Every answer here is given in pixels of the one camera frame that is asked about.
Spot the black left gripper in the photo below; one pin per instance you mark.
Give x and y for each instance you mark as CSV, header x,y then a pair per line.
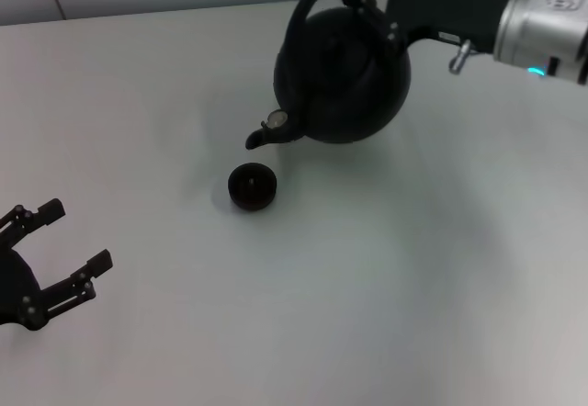
x,y
11,286

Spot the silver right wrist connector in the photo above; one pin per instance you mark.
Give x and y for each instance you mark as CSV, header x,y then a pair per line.
x,y
459,59

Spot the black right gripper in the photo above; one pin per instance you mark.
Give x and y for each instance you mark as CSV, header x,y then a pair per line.
x,y
441,2

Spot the small dark teacup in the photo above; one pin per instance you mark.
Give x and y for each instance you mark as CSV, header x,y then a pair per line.
x,y
252,199

